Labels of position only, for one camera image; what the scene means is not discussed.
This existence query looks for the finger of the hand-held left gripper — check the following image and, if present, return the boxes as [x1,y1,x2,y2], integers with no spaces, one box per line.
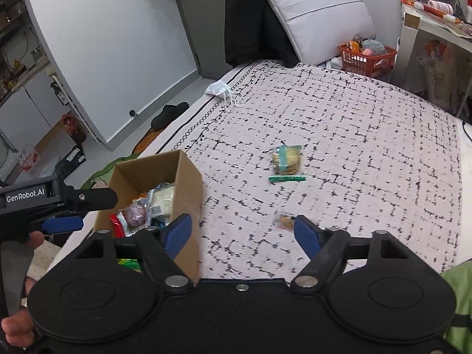
[72,187,119,212]
[29,216,83,235]

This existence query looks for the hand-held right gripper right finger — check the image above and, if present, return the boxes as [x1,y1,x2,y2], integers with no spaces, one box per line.
[291,214,411,289]

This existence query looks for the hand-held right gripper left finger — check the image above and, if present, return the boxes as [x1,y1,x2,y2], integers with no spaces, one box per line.
[76,213,193,289]

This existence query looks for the small clear cookie packet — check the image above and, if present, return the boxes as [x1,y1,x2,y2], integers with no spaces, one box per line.
[273,211,296,230]

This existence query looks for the red white snack packet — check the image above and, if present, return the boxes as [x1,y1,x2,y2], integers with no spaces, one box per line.
[110,213,128,237]

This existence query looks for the cardboard box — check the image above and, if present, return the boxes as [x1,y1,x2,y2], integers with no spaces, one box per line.
[94,150,203,284]

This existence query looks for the purple snack packet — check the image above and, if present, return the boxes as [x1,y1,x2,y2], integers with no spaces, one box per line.
[123,206,148,235]

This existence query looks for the person's left hand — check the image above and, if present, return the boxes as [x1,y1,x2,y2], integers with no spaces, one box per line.
[0,229,45,345]

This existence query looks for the green cartoon floor mat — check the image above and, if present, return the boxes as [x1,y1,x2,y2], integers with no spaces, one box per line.
[79,157,142,192]

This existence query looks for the beige dotted cloth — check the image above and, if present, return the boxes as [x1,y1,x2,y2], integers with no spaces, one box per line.
[27,241,61,281]

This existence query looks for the black flat box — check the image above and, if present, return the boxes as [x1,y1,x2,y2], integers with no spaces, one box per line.
[55,144,87,178]

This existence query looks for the green strip snack packet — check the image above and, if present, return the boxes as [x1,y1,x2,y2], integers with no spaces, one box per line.
[268,174,307,183]

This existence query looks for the dark brown bottle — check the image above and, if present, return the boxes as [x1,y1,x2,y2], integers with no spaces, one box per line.
[61,114,87,144]

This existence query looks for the teal band cookie packet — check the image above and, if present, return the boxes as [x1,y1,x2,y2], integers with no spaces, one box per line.
[271,145,304,175]

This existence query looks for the white black printed bed sheet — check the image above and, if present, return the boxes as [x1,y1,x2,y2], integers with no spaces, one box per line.
[44,59,463,281]

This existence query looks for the black slipper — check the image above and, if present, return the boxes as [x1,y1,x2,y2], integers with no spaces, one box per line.
[151,102,190,130]

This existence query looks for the white face mask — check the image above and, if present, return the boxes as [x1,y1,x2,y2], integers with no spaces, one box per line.
[204,79,244,108]

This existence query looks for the person's green garment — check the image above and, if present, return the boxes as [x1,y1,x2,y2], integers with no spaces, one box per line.
[440,265,472,354]

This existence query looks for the red plastic basket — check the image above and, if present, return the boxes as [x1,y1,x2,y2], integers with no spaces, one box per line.
[338,43,398,79]

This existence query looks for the grey door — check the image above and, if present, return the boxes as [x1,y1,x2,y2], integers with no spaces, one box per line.
[168,0,231,80]

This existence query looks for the grey laptop bag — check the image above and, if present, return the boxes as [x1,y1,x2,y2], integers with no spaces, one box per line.
[264,0,377,65]

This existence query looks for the black coat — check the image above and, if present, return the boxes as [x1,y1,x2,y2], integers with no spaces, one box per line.
[225,0,297,68]

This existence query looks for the white desk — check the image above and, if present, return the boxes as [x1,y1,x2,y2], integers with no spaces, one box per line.
[396,2,472,122]

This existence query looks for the pink patterned roll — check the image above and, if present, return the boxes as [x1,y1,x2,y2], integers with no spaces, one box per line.
[422,1,455,14]

